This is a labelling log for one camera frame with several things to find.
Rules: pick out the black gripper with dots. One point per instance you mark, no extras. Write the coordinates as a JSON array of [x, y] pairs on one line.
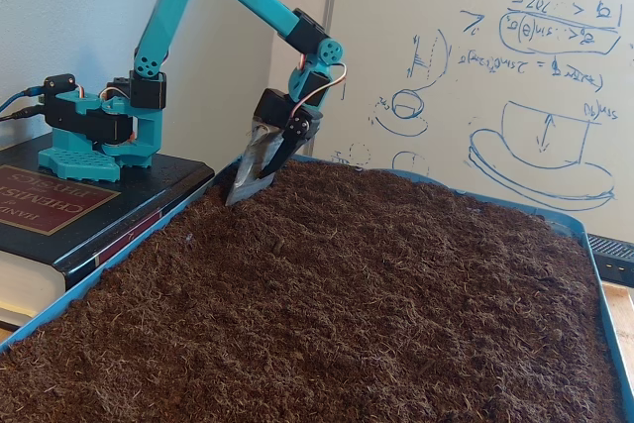
[[275, 111]]

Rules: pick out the brown soil bed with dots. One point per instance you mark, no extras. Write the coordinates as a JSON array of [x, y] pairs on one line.
[[347, 304]]

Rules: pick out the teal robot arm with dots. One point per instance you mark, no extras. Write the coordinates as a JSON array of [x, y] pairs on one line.
[[158, 27]]

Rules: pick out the whiteboard with blue drawings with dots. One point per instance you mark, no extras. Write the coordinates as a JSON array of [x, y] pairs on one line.
[[495, 96]]

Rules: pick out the black chemistry handbook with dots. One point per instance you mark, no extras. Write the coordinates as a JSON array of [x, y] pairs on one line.
[[39, 225]]

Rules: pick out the blue plastic tray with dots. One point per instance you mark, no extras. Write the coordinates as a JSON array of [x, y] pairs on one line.
[[545, 210]]

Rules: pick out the black grille device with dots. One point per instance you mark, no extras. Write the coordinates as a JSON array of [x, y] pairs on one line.
[[614, 254]]

